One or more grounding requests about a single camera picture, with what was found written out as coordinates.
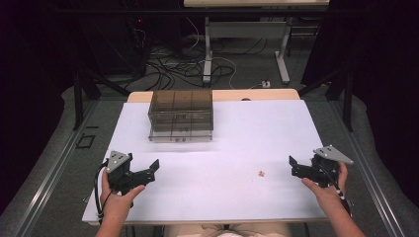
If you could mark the small tan object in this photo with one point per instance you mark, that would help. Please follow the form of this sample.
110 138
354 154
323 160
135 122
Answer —
261 173

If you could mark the person's right hand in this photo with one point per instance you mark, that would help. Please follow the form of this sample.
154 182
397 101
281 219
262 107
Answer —
326 194

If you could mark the dark transparent drawer organizer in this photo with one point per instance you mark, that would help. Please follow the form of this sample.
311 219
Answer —
181 115

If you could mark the person's lap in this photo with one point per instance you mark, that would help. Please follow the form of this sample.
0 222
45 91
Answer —
227 231

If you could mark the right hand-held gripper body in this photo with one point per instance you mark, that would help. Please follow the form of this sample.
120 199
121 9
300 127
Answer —
326 168

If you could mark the white table sheet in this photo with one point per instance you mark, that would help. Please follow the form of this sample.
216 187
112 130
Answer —
214 184

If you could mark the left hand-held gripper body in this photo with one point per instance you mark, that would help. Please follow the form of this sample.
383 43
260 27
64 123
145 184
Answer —
122 171

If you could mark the black metal stand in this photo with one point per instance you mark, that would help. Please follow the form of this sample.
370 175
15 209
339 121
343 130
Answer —
342 92
82 95

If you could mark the person's left hand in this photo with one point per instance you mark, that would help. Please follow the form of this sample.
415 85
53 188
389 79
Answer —
116 202

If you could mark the white power strip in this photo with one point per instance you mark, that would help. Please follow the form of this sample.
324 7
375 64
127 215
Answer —
265 84

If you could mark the white desk with metal legs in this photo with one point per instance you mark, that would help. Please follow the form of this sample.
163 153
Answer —
250 29

